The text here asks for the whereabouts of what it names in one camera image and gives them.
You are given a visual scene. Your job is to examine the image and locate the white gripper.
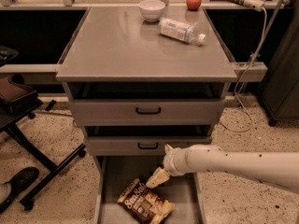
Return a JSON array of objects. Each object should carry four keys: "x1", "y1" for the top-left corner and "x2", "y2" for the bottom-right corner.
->
[{"x1": 146, "y1": 144, "x2": 190, "y2": 189}]

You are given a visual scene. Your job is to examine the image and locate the brown sea salt chip bag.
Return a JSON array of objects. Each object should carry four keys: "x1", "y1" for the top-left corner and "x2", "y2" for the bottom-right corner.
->
[{"x1": 118, "y1": 178, "x2": 175, "y2": 224}]

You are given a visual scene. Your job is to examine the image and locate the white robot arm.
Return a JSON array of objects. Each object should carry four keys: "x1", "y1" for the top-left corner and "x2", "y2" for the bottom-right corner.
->
[{"x1": 146, "y1": 144, "x2": 299, "y2": 193}]

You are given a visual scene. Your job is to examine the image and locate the grey middle drawer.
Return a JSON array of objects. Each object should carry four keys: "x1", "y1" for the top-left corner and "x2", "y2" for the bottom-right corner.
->
[{"x1": 84, "y1": 125, "x2": 213, "y2": 156}]

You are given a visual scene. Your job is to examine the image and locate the grey drawer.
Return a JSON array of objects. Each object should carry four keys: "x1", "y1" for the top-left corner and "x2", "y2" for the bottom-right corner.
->
[
  {"x1": 93, "y1": 156, "x2": 207, "y2": 224},
  {"x1": 84, "y1": 125, "x2": 213, "y2": 156},
  {"x1": 64, "y1": 82, "x2": 224, "y2": 126}
]

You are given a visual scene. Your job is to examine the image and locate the grey bottom drawer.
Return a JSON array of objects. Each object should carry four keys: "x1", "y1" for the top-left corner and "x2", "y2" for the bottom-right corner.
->
[{"x1": 93, "y1": 156, "x2": 207, "y2": 224}]

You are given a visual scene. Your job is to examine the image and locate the grey drawer cabinet with counter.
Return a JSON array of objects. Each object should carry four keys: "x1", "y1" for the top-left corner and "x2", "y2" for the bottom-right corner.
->
[{"x1": 55, "y1": 5, "x2": 238, "y2": 224}]

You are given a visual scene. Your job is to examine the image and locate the grey top drawer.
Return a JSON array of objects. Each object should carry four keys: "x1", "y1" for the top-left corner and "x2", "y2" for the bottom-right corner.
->
[{"x1": 64, "y1": 82, "x2": 224, "y2": 126}]

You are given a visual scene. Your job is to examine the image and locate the clear plastic water bottle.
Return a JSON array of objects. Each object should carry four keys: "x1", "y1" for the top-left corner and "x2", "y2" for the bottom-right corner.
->
[{"x1": 158, "y1": 18, "x2": 206, "y2": 46}]

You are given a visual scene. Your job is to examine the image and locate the dark grey side cabinet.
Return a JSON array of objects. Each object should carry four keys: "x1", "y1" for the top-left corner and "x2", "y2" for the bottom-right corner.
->
[{"x1": 258, "y1": 8, "x2": 299, "y2": 126}]

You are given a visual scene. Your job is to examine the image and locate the black shoe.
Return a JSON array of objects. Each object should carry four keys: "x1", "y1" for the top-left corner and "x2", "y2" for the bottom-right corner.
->
[{"x1": 0, "y1": 167, "x2": 39, "y2": 214}]

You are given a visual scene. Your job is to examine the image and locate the white ceramic bowl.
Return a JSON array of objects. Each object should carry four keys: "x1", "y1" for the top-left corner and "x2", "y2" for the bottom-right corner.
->
[{"x1": 138, "y1": 0, "x2": 165, "y2": 21}]

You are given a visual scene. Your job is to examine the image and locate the black rolling chair stand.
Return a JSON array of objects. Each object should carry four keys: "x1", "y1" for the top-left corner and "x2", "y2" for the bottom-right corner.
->
[{"x1": 0, "y1": 98, "x2": 86, "y2": 211}]

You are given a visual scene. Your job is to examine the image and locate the red apple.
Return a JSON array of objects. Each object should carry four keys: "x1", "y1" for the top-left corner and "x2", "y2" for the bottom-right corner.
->
[{"x1": 186, "y1": 0, "x2": 202, "y2": 10}]

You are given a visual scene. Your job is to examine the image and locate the brown padded seat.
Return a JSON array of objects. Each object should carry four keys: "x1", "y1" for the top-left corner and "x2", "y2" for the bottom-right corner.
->
[{"x1": 0, "y1": 74, "x2": 38, "y2": 114}]

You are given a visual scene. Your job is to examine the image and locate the black middle drawer handle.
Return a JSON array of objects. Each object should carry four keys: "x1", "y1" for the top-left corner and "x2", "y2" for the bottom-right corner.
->
[{"x1": 137, "y1": 143, "x2": 159, "y2": 150}]

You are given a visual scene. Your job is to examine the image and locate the black drawer handle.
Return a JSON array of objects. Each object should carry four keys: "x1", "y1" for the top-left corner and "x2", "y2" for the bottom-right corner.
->
[
  {"x1": 137, "y1": 143, "x2": 159, "y2": 150},
  {"x1": 135, "y1": 107, "x2": 162, "y2": 115}
]

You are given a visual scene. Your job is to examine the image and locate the black top drawer handle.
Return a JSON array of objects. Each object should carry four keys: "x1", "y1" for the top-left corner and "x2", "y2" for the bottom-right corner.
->
[{"x1": 135, "y1": 107, "x2": 162, "y2": 115}]

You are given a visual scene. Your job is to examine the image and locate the white power cable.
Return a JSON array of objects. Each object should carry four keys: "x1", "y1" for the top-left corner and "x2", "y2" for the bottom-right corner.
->
[{"x1": 218, "y1": 7, "x2": 269, "y2": 133}]

